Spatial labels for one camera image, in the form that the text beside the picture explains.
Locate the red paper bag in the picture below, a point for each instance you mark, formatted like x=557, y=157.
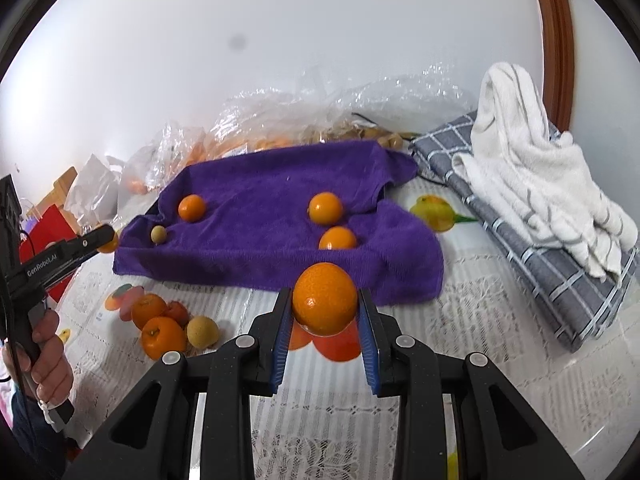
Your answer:
x=50, y=222

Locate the person's left hand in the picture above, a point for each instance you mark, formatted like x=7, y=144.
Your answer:
x=52, y=370

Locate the yellow-green round fruit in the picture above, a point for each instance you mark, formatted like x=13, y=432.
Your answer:
x=202, y=331

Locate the person's left forearm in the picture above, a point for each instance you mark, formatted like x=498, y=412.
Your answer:
x=32, y=440

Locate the pile of brown longans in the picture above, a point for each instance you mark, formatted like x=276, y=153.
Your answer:
x=380, y=137

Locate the wooden chair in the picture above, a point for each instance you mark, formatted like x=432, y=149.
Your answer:
x=62, y=180

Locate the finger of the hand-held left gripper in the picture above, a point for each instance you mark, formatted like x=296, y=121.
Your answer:
x=95, y=240

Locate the grey checked cloth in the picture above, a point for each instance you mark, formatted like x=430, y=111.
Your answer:
x=550, y=280

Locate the white plastic bag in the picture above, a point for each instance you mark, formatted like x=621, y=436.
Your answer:
x=95, y=185

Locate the purple bag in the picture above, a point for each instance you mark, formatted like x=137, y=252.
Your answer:
x=27, y=223

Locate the small tan round fruit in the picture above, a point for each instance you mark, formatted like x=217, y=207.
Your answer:
x=159, y=234

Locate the small red fruit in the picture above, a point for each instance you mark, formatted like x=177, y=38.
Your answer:
x=176, y=312

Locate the clear plastic bag with oranges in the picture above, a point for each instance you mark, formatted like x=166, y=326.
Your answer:
x=250, y=120

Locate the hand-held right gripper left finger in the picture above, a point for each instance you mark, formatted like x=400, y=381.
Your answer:
x=281, y=345

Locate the small orange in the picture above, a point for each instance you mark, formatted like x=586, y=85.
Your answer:
x=325, y=208
x=325, y=300
x=148, y=310
x=338, y=238
x=192, y=208
x=109, y=246
x=163, y=337

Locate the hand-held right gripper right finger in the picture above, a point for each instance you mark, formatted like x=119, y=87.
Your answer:
x=371, y=355

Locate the white striped towel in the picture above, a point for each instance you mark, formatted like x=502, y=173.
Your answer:
x=530, y=160

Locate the crumpled clear plastic bag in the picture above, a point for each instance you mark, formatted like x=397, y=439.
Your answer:
x=170, y=150

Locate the brown wooden door frame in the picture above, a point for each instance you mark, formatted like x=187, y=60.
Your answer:
x=555, y=35

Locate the purple towel covered tray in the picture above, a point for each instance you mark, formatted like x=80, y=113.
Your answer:
x=260, y=260

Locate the pale orange round fruit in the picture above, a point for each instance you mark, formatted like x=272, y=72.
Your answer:
x=134, y=185

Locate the clear plastic bag with longans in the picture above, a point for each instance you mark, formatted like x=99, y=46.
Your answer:
x=400, y=95

